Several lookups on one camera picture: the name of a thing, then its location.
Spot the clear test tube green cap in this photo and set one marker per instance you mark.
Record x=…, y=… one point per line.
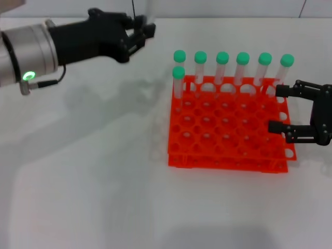
x=180, y=56
x=222, y=57
x=264, y=58
x=200, y=57
x=178, y=72
x=242, y=58
x=150, y=11
x=287, y=60

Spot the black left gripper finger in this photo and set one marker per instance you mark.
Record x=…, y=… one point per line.
x=138, y=21
x=146, y=31

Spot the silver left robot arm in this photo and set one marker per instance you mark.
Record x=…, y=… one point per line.
x=28, y=52

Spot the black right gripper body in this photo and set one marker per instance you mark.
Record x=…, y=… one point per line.
x=323, y=114

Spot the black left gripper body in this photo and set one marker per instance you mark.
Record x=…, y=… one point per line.
x=88, y=39

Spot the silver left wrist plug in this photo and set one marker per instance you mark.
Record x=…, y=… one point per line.
x=25, y=87

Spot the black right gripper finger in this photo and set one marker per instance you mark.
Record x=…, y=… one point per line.
x=284, y=90
x=276, y=127

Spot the orange plastic test tube rack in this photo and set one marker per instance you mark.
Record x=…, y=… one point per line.
x=220, y=145

